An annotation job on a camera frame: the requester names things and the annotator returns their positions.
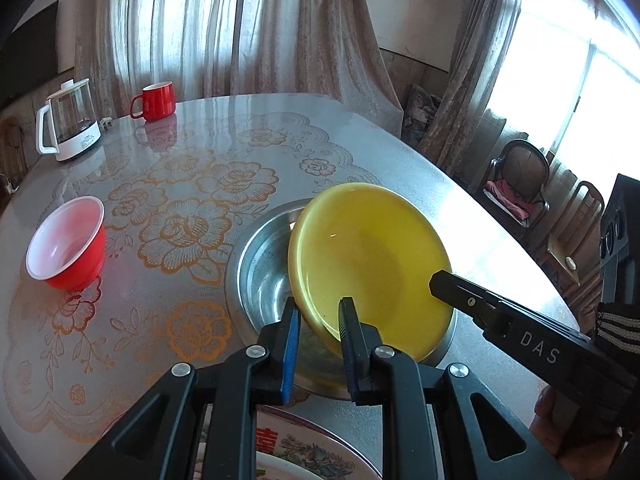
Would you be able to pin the wide beige lace curtain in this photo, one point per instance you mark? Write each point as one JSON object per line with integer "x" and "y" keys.
{"x": 225, "y": 30}

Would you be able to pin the red plastic bowl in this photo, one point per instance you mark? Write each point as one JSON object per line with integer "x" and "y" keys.
{"x": 65, "y": 245}

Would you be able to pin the red seat cushion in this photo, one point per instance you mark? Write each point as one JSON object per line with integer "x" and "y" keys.
{"x": 512, "y": 200}

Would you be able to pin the person's right hand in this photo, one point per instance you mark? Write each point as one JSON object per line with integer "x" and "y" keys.
{"x": 547, "y": 420}

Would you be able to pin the printed bag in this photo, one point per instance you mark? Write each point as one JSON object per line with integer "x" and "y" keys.
{"x": 420, "y": 110}

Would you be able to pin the red mug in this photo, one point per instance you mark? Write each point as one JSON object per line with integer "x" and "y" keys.
{"x": 157, "y": 102}

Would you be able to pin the white glass electric kettle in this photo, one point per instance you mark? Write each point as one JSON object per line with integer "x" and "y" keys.
{"x": 72, "y": 120}

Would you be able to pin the black wall television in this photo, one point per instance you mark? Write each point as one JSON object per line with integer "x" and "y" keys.
{"x": 30, "y": 50}

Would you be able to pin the narrow beige lace curtain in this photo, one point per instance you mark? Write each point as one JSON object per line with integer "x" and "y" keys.
{"x": 470, "y": 70}

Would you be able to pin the dark chair with woven back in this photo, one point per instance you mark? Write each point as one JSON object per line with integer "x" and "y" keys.
{"x": 525, "y": 162}

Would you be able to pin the floral lace table mat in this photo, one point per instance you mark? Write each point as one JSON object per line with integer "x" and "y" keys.
{"x": 190, "y": 230}

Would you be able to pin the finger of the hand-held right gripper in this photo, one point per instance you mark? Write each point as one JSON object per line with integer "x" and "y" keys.
{"x": 460, "y": 295}
{"x": 545, "y": 321}

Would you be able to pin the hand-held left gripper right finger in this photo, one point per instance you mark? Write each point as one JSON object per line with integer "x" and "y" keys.
{"x": 347, "y": 350}

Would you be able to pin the light wooden chair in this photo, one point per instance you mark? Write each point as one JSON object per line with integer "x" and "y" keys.
{"x": 11, "y": 145}

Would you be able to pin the yellow bowl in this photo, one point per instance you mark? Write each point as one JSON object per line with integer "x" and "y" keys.
{"x": 370, "y": 250}

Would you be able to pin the stainless steel bowl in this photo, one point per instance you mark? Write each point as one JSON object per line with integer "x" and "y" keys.
{"x": 260, "y": 270}

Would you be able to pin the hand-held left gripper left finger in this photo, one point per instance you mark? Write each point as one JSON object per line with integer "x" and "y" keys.
{"x": 290, "y": 355}

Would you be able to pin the bright window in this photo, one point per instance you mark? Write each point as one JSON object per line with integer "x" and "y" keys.
{"x": 565, "y": 60}

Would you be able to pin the large white dragon print plate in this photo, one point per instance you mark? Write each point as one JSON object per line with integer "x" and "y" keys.
{"x": 310, "y": 452}

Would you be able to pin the brown wooden chair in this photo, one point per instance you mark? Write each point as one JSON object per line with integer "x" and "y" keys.
{"x": 575, "y": 230}

